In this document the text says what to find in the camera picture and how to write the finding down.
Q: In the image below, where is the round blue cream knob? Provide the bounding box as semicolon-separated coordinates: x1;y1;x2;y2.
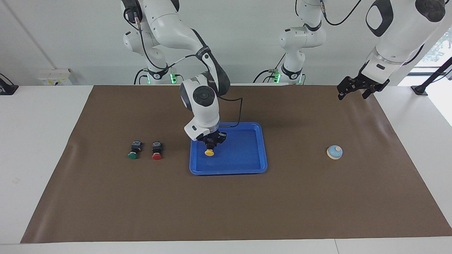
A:
326;145;343;160

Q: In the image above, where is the black arm base cable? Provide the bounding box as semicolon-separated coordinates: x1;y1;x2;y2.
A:
133;68;149;85
253;53;286;84

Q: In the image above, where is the black stand base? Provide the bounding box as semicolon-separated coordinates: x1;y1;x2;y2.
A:
0;73;19;95

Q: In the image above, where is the green mushroom push button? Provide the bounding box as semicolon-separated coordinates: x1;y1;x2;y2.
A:
127;141;143;159

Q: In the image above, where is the brown table mat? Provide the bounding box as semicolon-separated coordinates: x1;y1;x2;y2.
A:
20;85;452;244

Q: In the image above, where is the blue plastic tray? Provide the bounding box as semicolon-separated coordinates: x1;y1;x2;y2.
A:
189;122;268;176

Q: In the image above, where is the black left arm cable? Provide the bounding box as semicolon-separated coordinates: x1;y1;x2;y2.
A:
320;0;363;26

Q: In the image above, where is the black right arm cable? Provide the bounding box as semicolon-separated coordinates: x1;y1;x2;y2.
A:
124;7;244;128

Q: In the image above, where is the black camera stand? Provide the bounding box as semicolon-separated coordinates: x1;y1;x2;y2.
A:
411;56;452;96

